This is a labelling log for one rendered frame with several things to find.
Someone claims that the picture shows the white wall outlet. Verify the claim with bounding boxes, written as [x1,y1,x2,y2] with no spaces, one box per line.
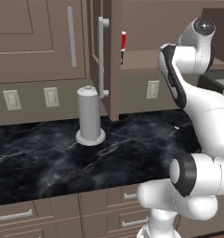
[43,86,60,109]
[2,89,23,112]
[146,79,161,100]

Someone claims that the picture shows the brown small drawer front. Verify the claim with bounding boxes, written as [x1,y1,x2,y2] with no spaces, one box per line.
[106,183,140,209]

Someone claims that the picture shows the brown open cabinet door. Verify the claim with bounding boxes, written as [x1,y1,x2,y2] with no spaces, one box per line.
[86,0,125,122]

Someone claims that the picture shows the grey deep drawer handle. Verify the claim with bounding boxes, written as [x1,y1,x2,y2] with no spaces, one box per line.
[121,217,150,228]

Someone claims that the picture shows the grey paper towel holder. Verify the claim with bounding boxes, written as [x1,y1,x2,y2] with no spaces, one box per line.
[74,85,107,147]

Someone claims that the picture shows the grey closed door handle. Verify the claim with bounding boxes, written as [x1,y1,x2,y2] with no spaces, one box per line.
[66,6,78,68]

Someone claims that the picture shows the black toaster oven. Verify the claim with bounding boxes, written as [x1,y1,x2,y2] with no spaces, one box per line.
[197,69,224,99]

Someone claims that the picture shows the grey wide drawer handle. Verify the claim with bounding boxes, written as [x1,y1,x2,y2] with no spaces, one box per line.
[0,208,34,223]

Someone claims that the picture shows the brown closed cabinet door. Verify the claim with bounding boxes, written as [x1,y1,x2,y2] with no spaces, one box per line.
[0,0,87,85]

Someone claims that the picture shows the brown deep drawer front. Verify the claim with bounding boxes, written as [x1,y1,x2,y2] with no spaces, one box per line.
[106,208,152,234]

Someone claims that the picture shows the red soda can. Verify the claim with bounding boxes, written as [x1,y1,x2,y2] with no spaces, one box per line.
[121,31,127,52]

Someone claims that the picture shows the grey open door handle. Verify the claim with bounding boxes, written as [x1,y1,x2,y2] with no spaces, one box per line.
[97,16,111,99]

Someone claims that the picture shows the brown cabinet shelf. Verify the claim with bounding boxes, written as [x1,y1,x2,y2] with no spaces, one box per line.
[120,49,224,75]

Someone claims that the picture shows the brown wide drawer front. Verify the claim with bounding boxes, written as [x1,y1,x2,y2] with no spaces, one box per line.
[0,199,39,229]

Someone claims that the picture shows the grey small drawer handle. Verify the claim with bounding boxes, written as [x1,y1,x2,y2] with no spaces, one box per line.
[123,192,138,200]

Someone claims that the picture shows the brown lower cabinet door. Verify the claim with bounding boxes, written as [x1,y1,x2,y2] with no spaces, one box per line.
[0,227,46,238]

